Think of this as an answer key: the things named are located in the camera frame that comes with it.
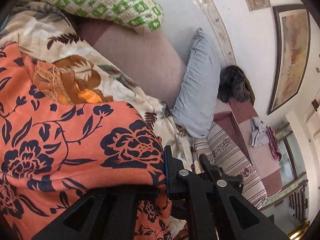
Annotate light blue pillow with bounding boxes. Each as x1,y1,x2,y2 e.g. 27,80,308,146
171,28,222,138

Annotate magenta crumpled cloth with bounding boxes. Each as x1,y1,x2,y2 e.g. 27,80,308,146
266,126,282,161

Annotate large framed wall picture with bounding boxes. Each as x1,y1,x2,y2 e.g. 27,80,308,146
267,4,311,115

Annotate striped floral pillow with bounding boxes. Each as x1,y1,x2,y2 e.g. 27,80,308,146
191,123,267,209

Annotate orange floral garment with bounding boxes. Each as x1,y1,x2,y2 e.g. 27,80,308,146
1,42,171,239

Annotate cream leaf-pattern blanket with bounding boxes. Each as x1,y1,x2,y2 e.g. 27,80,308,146
0,0,198,240

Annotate maroon pink headboard sofa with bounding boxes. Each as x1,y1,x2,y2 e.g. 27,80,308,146
213,97,283,198

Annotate green white patterned pillow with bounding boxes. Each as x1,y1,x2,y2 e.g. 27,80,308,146
17,0,164,34

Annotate dark furry cushion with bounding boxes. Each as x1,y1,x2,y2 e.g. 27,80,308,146
217,65,250,103

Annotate pink quilted mattress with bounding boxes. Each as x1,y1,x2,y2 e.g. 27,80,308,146
77,20,185,108

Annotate grey crumpled cloth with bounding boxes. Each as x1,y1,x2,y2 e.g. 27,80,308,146
249,117,269,148

